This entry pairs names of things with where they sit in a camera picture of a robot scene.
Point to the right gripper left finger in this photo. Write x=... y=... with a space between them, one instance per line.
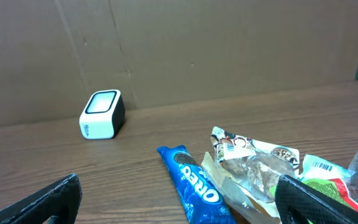
x=58 y=202

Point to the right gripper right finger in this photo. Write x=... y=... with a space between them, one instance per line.
x=298 y=203

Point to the brown cookie snack bag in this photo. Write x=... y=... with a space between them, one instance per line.
x=246 y=171

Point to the blue oreo cookie pack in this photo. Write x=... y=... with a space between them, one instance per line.
x=201 y=201

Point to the white barcode scanner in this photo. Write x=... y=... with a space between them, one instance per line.
x=103 y=115

